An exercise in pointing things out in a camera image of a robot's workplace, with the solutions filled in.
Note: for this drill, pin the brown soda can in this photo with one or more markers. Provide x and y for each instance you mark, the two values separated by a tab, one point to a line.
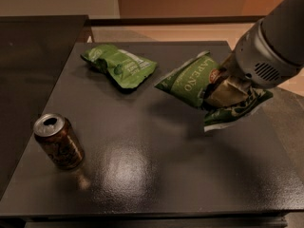
55	135

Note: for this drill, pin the light green snack bag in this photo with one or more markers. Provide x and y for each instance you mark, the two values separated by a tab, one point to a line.
125	68

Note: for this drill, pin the green jalapeno kettle chip bag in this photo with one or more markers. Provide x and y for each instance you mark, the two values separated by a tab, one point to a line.
190	82

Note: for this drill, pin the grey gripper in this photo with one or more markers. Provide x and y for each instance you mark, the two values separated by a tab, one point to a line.
256	58

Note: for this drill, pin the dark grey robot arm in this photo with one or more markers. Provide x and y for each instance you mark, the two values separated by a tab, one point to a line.
284	31

